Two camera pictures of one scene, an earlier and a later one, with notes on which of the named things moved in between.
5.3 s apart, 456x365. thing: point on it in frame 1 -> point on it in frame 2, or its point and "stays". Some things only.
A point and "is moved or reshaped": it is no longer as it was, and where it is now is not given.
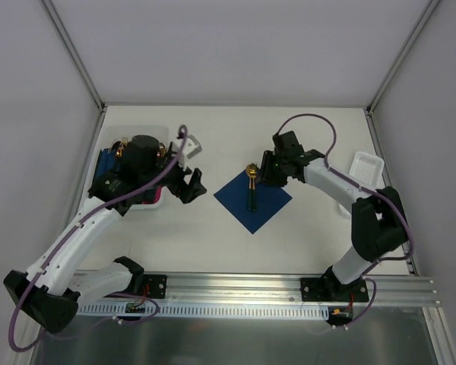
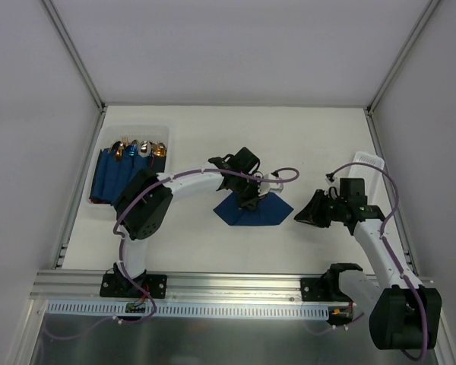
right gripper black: (270, 172) -> (324, 209)
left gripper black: (181, 182) -> (248, 193)
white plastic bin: (109, 134) stays
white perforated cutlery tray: (368, 171) stays
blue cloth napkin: (269, 199) is moved or reshaped
